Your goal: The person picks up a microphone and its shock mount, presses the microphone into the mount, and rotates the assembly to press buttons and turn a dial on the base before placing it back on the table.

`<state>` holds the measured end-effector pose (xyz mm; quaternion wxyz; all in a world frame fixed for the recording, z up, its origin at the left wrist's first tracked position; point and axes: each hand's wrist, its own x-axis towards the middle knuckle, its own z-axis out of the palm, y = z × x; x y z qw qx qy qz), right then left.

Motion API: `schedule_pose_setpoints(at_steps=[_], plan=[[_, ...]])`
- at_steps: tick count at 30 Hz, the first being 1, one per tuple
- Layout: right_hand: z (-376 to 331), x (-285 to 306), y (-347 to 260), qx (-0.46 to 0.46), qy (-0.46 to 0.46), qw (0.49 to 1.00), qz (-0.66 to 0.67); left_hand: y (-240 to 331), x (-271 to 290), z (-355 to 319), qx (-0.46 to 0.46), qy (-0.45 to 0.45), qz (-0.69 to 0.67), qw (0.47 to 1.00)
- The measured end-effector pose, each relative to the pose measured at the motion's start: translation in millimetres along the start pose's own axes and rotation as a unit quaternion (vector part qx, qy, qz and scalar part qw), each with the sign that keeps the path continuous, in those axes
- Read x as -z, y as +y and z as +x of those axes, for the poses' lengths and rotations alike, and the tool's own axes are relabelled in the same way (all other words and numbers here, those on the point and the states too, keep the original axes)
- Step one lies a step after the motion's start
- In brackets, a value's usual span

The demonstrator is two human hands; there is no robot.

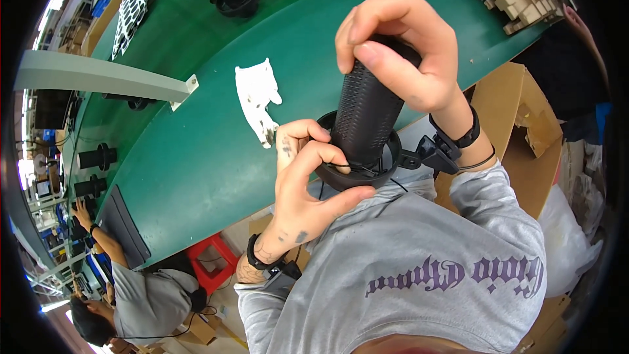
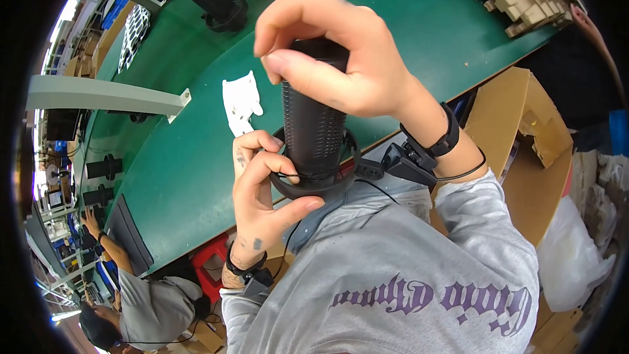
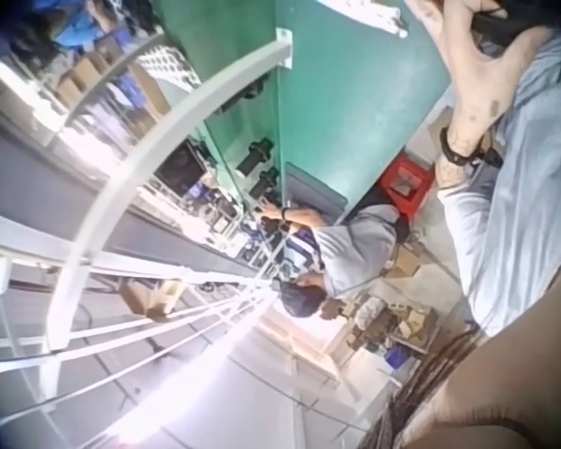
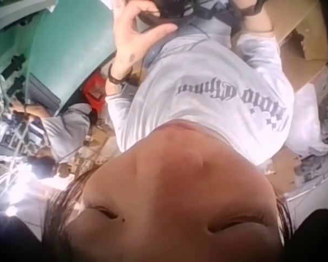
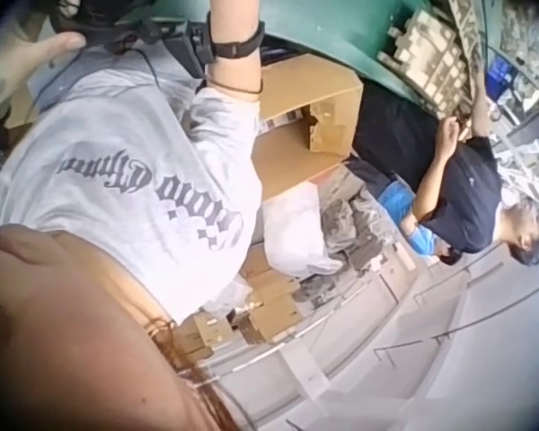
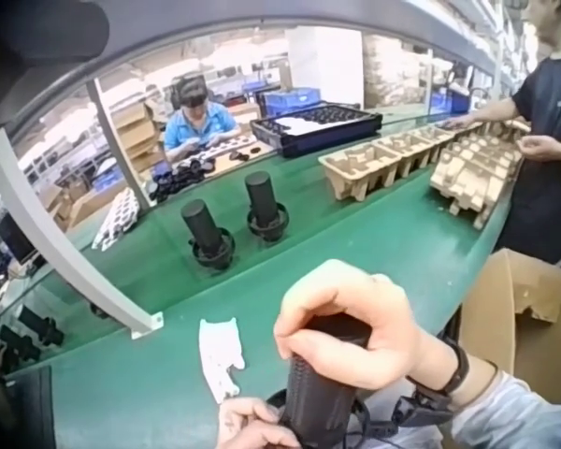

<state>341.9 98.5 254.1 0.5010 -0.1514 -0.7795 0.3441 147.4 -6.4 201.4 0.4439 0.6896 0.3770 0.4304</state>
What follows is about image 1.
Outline person's right hand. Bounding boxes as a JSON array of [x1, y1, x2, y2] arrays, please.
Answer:
[[335, 0, 466, 117]]

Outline person's left hand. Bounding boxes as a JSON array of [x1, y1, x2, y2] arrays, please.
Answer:
[[256, 119, 377, 257]]

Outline black perforated cylinder with ring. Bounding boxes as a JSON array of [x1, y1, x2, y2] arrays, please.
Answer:
[[314, 34, 418, 192]]

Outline thin black wire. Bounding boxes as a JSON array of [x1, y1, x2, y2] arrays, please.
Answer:
[[318, 162, 410, 202]]

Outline black wrist band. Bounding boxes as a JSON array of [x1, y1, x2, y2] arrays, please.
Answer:
[[415, 106, 481, 176], [246, 232, 303, 281]]

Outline large open cardboard box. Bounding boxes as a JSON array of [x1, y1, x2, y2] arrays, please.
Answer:
[[435, 61, 563, 219]]

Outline red plastic stool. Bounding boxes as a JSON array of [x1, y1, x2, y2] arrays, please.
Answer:
[[186, 233, 240, 296]]

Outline white work glove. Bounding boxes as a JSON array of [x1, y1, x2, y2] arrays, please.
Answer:
[[234, 57, 283, 149]]

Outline thin black wrist tie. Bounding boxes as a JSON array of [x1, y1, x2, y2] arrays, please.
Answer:
[[457, 145, 497, 172]]

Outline person's body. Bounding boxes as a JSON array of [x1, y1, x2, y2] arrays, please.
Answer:
[[235, 160, 548, 354]]

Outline small cardboard box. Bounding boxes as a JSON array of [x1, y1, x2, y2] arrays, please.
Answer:
[[174, 312, 217, 346]]

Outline black flat tray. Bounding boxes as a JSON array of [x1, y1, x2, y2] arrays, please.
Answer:
[[98, 184, 151, 270]]

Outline crumpled clear plastic heap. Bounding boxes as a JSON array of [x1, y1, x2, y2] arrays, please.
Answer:
[[560, 140, 607, 237]]

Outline white plastic bag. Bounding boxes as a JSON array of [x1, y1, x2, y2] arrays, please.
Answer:
[[538, 184, 604, 298]]

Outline black and white patterned tray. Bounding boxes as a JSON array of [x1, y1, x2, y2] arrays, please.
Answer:
[[112, 0, 149, 61]]

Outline black monitor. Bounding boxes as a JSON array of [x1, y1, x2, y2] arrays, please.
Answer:
[[33, 89, 74, 131]]

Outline flat cardboard box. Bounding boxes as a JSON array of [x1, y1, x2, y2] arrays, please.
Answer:
[[513, 295, 573, 354]]

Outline shelf rack with bins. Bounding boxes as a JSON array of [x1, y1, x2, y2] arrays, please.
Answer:
[[32, 0, 128, 55]]

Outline grey metal beam with bracket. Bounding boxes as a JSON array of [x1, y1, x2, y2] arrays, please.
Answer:
[[15, 50, 200, 111]]

